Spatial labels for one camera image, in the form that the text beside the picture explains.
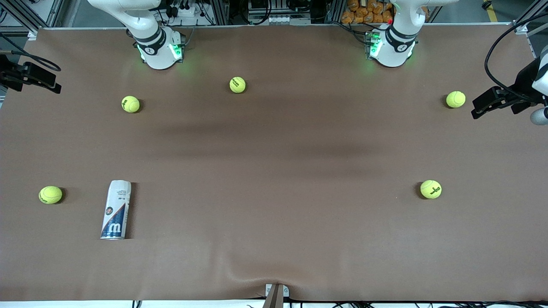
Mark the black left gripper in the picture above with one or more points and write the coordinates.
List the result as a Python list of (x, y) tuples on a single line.
[(523, 82)]

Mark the white blue tennis ball can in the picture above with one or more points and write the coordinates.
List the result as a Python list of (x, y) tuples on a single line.
[(115, 209)]

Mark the slanted aluminium frame profile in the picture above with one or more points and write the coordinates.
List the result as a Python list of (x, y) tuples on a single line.
[(531, 15), (21, 16)]

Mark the silver corner bracket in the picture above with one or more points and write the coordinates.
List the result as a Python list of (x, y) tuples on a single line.
[(32, 35), (521, 29)]

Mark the black left camera bracket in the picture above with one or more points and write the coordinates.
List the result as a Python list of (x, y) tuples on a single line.
[(520, 108)]

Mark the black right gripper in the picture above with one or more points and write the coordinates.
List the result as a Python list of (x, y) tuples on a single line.
[(9, 73)]

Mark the yellow-green tennis ball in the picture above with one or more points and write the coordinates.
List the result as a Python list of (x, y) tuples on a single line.
[(430, 189), (50, 194), (456, 99), (130, 104), (237, 84)]

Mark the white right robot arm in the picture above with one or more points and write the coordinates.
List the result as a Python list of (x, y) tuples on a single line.
[(158, 60)]

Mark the silver metal post bracket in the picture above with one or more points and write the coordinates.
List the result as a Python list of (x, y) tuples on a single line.
[(286, 292)]

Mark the pile of orange packets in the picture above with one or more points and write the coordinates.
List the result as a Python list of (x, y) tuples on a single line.
[(364, 13)]

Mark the upright aluminium frame post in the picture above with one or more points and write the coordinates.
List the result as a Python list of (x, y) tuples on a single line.
[(221, 13), (332, 12)]

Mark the white power strip with plugs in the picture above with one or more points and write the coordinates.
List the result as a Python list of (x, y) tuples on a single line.
[(184, 12)]

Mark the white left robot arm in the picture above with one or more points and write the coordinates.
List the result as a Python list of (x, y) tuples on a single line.
[(391, 55)]

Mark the brown table mat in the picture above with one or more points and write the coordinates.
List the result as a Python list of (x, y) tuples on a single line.
[(274, 235)]

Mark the grey aluminium camera post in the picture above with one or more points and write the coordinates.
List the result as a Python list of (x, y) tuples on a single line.
[(274, 299)]

